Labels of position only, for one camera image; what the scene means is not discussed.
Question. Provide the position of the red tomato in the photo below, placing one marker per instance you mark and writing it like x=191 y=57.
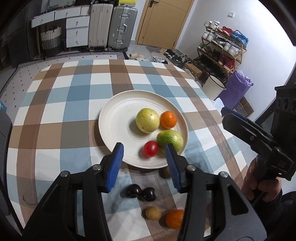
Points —
x=150 y=149

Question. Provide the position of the patterned doormat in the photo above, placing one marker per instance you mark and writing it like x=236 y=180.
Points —
x=243 y=107

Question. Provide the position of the beige suitcase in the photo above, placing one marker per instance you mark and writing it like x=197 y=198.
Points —
x=100 y=17

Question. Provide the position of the woven laundry basket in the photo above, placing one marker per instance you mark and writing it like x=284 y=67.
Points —
x=52 y=38

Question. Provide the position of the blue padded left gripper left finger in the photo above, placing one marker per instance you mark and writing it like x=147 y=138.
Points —
x=110 y=168

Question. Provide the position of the white drawer desk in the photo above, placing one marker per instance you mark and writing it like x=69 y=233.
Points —
x=77 y=23

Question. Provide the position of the wooden shoe rack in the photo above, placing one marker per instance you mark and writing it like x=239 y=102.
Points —
x=221 y=50

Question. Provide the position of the person's right hand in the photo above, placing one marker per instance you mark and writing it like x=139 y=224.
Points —
x=271 y=188

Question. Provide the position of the cream round plate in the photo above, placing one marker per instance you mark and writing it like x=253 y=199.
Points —
x=117 y=123

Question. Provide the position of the checkered tablecloth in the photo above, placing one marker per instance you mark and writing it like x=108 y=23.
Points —
x=56 y=124

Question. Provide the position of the green yellow mango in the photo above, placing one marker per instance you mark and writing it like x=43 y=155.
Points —
x=170 y=137

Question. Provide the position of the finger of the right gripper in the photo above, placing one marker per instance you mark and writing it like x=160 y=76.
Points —
x=248 y=131
x=226 y=111

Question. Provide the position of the grey side cabinet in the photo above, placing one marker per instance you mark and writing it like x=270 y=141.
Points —
x=6 y=126

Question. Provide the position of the silver grey suitcase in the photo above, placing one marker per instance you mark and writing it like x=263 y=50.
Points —
x=121 y=27

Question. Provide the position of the purple bag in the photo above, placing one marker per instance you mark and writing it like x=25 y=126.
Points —
x=236 y=87

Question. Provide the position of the dark plum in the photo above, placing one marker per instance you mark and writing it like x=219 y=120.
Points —
x=133 y=191
x=148 y=194

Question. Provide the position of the orange tangerine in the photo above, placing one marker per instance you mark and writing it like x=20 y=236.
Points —
x=174 y=219
x=168 y=119

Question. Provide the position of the yellow guava fruit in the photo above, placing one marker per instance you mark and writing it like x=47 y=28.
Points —
x=147 y=120

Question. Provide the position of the wooden door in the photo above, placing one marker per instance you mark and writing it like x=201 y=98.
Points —
x=160 y=23

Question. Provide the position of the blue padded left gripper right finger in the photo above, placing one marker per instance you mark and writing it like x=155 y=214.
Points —
x=177 y=165

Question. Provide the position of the white bucket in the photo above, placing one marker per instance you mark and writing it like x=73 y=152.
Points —
x=213 y=87

